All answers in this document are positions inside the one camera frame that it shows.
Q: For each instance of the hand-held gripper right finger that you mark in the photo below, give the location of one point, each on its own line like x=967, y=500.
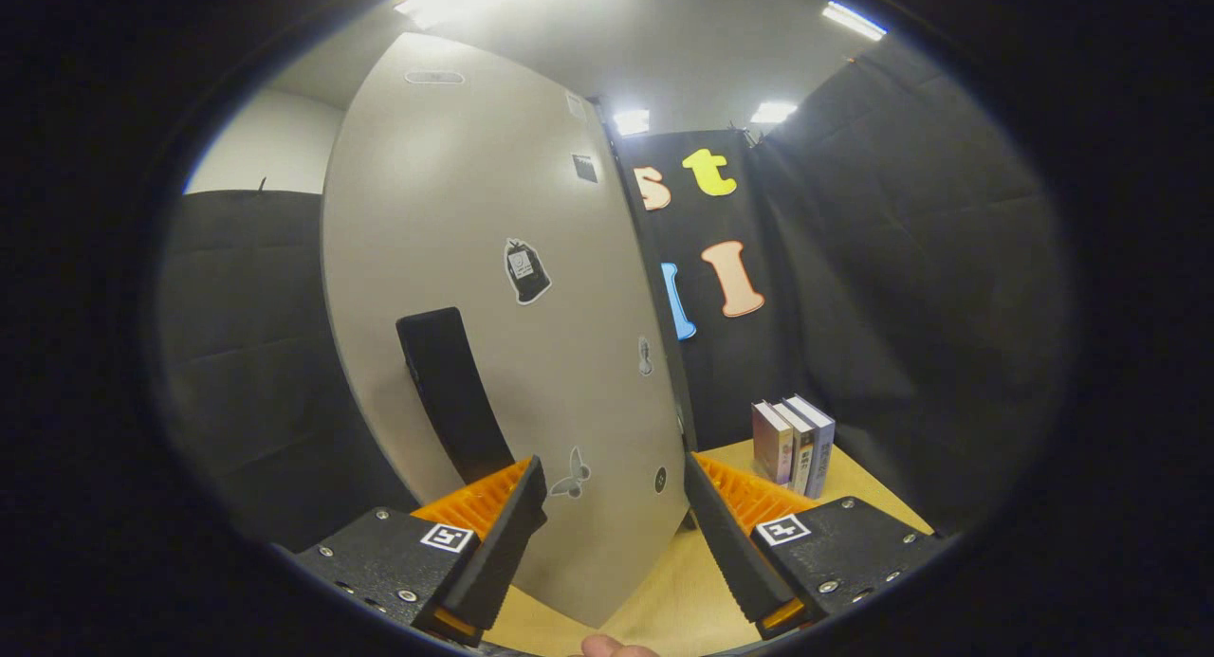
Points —
x=726, y=543

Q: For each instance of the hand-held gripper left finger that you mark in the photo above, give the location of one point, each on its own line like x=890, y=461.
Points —
x=503, y=553

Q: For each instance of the beige cabinet door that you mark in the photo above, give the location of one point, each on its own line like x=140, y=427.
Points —
x=455, y=211

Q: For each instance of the grey spine book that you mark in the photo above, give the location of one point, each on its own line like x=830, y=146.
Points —
x=800, y=458

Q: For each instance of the blue spine book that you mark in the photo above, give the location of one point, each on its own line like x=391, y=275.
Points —
x=821, y=448

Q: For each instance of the black backdrop cloth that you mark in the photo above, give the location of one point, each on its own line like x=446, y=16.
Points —
x=247, y=354
x=901, y=306

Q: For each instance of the small ceiling light panel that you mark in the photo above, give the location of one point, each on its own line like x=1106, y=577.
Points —
x=773, y=112
x=631, y=121

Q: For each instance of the striped ceiling light panel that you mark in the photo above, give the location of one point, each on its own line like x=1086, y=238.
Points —
x=854, y=20

